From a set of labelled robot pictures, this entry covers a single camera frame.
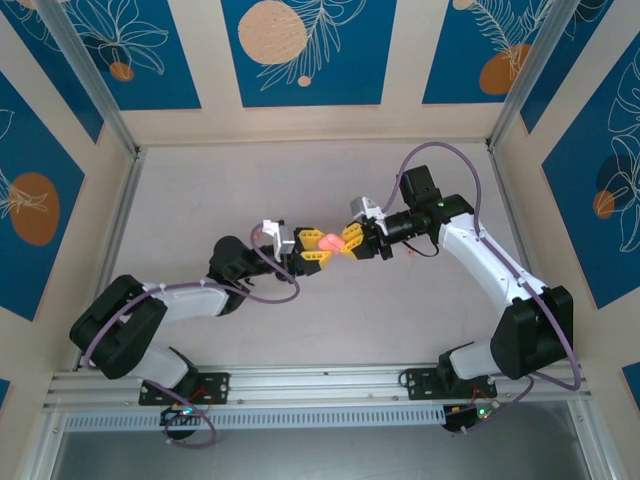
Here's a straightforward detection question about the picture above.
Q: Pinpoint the blue panel with lily drawing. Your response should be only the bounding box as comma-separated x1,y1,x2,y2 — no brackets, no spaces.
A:
47,0,202,112

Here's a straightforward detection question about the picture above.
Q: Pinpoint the blue printed wall panel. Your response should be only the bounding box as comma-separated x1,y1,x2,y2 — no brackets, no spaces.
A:
519,0,640,135
0,0,105,145

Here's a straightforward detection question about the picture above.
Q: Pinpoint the blue panel with peach circle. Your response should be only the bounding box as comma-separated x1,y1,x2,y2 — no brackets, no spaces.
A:
221,0,399,109

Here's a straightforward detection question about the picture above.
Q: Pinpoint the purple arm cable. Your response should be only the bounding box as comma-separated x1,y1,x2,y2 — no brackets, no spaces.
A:
81,223,302,449
384,142,585,436

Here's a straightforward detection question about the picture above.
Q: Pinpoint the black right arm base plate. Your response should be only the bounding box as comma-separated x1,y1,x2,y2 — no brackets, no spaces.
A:
399,367,499,402

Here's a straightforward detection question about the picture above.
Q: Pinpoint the blue panel with orange oval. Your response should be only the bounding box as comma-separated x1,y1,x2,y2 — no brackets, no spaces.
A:
0,69,87,323

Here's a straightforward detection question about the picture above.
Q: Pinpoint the grey metal sheet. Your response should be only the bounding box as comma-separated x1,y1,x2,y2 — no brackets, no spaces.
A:
49,399,609,480

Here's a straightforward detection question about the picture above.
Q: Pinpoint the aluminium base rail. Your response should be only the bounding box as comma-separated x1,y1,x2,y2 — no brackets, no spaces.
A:
42,363,594,412

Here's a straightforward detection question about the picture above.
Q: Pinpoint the grey slotted cable duct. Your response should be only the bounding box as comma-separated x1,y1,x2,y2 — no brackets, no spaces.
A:
63,405,446,430

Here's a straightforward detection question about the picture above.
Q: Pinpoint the aluminium table side rail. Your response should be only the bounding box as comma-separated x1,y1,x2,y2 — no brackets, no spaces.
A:
487,142,586,372
72,147,147,372

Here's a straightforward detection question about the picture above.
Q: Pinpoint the blue panel with dark circle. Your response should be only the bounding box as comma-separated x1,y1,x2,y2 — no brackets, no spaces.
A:
542,42,640,311

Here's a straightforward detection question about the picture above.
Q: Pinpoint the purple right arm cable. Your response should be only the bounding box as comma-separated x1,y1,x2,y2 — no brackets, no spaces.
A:
384,142,585,436

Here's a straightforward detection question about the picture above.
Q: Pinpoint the aluminium frame post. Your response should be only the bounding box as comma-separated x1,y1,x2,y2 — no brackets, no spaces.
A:
487,0,617,152
34,0,147,162

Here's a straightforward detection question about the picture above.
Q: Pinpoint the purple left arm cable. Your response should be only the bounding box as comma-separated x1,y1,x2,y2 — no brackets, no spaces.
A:
81,223,302,449

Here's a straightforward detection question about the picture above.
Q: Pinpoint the blue panel with fern drawing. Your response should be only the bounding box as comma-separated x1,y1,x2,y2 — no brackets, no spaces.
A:
422,0,557,106

